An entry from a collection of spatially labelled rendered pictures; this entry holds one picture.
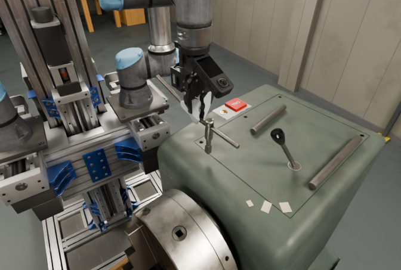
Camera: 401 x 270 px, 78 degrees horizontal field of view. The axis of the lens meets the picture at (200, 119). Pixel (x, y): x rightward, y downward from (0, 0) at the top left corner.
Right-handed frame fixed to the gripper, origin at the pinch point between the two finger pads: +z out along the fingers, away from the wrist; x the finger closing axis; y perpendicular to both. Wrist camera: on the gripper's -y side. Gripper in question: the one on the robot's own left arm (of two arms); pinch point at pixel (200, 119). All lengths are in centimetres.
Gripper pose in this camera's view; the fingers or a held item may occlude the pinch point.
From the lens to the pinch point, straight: 66.2
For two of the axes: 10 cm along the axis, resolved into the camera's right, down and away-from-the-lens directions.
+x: -7.4, 4.0, -5.4
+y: -6.7, -4.5, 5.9
